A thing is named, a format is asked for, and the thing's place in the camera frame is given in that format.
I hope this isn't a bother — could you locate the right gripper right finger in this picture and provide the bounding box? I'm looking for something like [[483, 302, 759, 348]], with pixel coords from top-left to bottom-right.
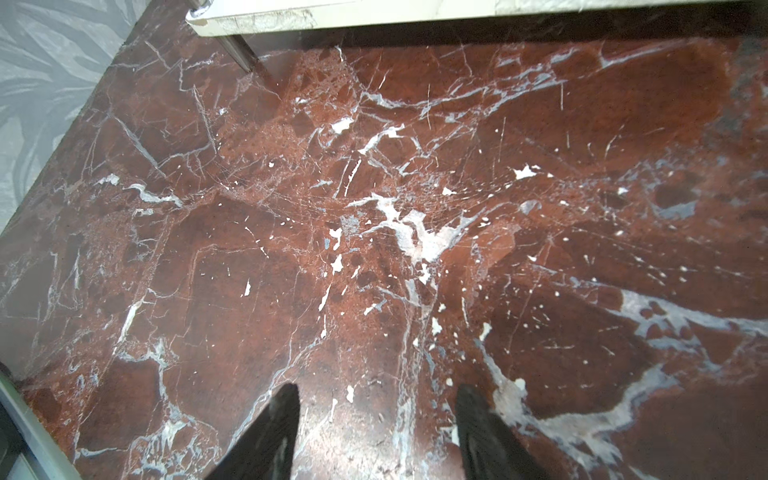
[[455, 384, 549, 480]]

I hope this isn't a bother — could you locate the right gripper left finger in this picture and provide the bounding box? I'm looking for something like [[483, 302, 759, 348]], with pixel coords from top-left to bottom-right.
[[206, 383, 300, 480]]

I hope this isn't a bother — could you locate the white two-tier shelf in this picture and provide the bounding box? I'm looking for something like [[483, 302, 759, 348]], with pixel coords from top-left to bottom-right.
[[182, 1, 767, 49]]

